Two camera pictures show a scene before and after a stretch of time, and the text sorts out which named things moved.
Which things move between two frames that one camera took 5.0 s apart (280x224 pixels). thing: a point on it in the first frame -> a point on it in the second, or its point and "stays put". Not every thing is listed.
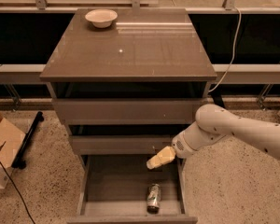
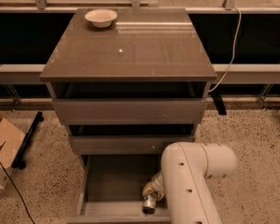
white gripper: x=181 y=147 -> x=156 y=182
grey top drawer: x=128 y=103 stays put
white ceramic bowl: x=101 y=18 stays put
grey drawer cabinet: x=124 y=82 stays put
